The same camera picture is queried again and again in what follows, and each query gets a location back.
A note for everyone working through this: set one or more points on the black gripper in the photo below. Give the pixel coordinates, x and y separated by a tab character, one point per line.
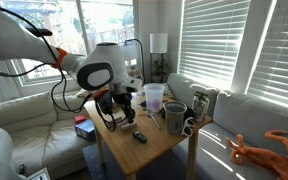
122	99

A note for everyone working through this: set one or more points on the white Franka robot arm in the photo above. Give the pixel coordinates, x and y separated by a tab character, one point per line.
14	36

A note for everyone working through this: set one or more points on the translucent plastic cup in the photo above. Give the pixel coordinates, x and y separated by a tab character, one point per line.
154	98

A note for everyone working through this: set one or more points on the wooden table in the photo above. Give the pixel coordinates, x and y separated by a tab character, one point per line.
144	150

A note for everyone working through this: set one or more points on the steel tumbler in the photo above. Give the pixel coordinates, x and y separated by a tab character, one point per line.
174	118

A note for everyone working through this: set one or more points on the blue box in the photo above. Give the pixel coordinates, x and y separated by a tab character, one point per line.
85	130

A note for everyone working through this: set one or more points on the red box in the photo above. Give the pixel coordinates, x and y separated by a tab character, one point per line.
80	119

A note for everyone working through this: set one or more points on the floral pillow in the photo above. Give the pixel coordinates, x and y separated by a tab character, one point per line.
82	94

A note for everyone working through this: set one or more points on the dark house plant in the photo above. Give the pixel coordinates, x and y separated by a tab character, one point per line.
160	68

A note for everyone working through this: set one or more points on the black round object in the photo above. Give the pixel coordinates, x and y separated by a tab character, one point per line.
189	112

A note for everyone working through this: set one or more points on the white sunglasses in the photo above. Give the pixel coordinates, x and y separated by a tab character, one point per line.
188	127

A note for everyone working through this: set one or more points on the dark rug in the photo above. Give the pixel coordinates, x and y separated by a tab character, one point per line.
164	166

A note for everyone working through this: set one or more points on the clear pouch with green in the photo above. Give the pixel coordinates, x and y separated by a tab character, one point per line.
200	106

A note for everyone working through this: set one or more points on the white floor lamp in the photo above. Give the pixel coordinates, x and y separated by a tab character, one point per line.
158	42

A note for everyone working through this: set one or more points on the large glass window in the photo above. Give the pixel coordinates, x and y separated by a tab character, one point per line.
110	20

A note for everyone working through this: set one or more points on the white leather sofa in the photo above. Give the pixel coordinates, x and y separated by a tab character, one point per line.
24	113

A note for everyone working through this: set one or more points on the white window blind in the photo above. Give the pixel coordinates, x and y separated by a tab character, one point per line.
214	40
280	50

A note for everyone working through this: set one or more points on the grey fabric sofa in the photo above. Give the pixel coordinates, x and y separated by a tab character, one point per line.
250	116

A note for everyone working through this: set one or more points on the orange octopus plush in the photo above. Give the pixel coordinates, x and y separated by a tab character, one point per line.
270	156

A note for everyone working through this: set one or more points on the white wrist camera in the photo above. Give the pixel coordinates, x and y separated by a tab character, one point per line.
134	84

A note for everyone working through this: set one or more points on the aluminium frame board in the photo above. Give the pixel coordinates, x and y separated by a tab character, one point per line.
39	174

